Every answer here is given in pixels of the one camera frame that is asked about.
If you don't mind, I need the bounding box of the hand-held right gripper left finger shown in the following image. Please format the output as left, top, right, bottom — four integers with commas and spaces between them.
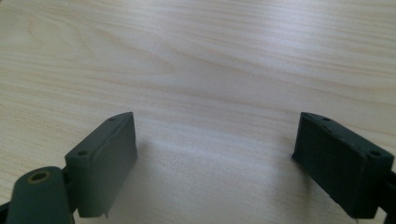
64, 111, 138, 218

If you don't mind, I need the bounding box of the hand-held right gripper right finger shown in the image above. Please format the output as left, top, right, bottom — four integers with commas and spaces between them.
291, 111, 395, 220

